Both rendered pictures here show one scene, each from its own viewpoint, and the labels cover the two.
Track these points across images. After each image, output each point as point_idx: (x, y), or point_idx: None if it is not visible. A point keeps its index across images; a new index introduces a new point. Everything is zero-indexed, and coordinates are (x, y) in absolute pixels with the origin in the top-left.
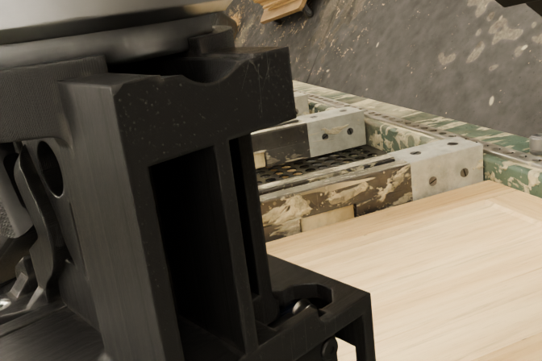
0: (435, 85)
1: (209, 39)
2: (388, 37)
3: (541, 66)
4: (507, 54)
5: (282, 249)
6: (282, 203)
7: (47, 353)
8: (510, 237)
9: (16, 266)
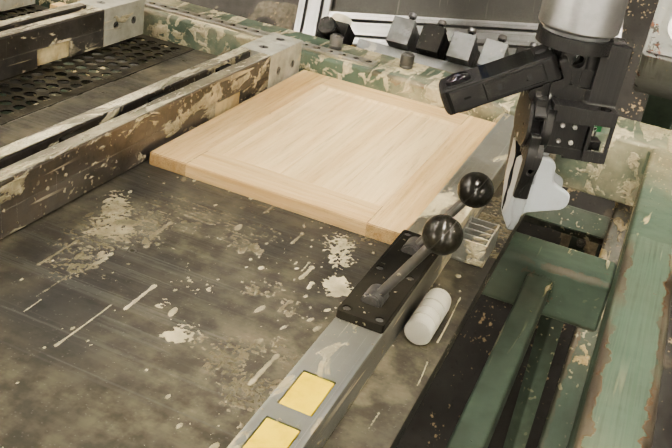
0: None
1: None
2: None
3: None
4: None
5: (223, 128)
6: (210, 89)
7: (574, 104)
8: (360, 109)
9: (533, 89)
